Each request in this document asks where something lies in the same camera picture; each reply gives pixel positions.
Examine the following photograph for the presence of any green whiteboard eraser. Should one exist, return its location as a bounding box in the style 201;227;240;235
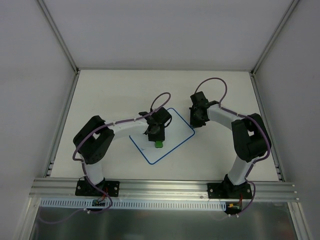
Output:
154;140;164;148

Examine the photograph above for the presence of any blue framed whiteboard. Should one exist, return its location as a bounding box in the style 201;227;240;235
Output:
129;107;195;165

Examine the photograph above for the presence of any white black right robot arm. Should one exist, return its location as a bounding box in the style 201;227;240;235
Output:
189;91;271;198

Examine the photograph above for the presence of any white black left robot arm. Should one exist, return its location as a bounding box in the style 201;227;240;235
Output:
72;107;172;196

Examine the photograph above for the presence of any right circuit board connector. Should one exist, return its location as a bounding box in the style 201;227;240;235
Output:
227;202;243;211

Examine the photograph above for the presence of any left green circuit board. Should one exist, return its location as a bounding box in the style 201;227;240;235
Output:
92;199;106;207

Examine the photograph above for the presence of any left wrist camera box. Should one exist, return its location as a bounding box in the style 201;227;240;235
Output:
151;107;172;125

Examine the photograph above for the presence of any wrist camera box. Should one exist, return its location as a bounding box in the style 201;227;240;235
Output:
151;107;172;125
190;91;209;106

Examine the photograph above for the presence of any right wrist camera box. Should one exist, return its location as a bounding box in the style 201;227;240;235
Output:
190;91;209;106

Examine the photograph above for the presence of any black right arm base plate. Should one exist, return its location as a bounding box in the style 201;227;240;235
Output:
206;182;253;200

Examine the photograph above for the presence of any aluminium frame right rail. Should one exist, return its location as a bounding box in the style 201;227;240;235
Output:
249;0;301;182

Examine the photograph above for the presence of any aluminium frame rail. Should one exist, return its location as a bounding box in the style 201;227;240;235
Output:
36;0;80;178
249;0;301;182

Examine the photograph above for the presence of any aluminium frame left rail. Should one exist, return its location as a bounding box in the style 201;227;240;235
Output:
36;0;80;178

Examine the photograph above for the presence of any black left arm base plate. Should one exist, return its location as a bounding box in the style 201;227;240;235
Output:
75;179;120;197

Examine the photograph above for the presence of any white slotted cable duct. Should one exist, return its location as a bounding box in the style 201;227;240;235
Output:
39;198;227;212

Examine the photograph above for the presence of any aluminium front mounting rail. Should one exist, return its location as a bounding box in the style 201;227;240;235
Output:
29;177;300;202

